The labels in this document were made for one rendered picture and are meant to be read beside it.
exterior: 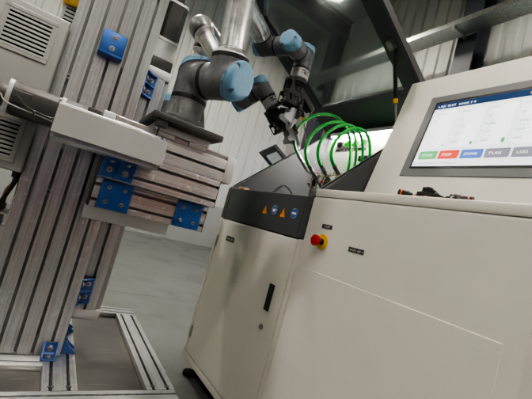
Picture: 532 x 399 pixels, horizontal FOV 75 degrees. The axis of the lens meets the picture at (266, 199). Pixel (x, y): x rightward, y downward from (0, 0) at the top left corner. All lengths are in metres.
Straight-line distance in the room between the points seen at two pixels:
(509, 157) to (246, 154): 7.95
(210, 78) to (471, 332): 0.93
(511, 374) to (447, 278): 0.21
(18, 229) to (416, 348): 1.15
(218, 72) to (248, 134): 7.82
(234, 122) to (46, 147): 7.69
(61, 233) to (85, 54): 0.57
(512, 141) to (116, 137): 1.10
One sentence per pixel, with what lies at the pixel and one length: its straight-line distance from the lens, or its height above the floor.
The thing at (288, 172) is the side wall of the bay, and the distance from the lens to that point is 2.00.
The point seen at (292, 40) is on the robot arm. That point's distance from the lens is 1.45.
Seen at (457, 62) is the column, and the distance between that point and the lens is 6.37.
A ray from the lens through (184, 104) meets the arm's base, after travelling 1.15.
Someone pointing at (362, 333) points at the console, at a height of 0.59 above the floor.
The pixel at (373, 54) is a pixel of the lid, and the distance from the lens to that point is 1.75.
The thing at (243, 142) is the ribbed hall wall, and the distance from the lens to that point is 8.82.
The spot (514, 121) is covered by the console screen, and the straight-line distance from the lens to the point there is 1.30.
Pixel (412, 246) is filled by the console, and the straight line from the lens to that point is 0.96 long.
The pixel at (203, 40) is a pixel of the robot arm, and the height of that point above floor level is 1.52.
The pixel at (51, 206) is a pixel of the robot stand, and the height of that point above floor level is 0.69.
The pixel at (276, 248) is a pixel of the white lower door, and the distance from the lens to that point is 1.36.
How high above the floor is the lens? 0.79
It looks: 5 degrees up
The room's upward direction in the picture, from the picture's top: 15 degrees clockwise
